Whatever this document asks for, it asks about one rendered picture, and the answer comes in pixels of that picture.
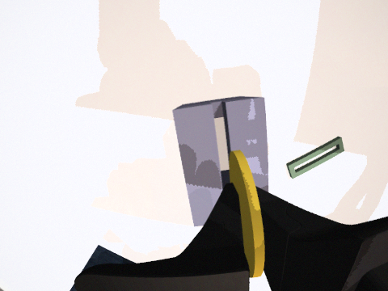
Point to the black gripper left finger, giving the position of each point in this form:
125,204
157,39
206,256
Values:
213,261

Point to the gold coin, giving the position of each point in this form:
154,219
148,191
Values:
252,225

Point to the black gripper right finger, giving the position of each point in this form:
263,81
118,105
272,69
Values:
307,252

